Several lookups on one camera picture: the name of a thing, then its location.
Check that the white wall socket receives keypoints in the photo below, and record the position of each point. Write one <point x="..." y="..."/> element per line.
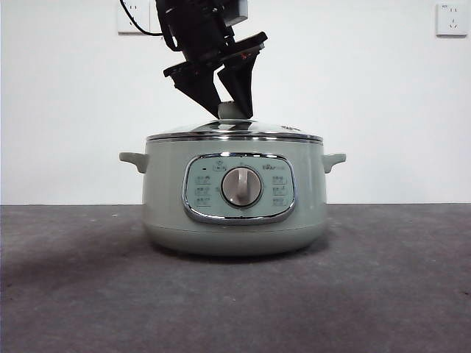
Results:
<point x="449" y="20"/>
<point x="141" y="18"/>

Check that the pale grey camera box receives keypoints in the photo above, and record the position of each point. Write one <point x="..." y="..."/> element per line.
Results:
<point x="237" y="11"/>

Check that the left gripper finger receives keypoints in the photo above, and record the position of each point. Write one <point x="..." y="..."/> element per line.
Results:
<point x="200" y="90"/>
<point x="241" y="81"/>

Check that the green electric cooking pot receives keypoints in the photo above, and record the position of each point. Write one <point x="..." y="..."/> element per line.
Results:
<point x="165" y="220"/>

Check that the glass lid with green knob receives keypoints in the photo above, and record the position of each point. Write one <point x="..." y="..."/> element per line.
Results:
<point x="257" y="130"/>

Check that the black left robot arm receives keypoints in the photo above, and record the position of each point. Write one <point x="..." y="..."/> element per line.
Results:
<point x="187" y="7"/>

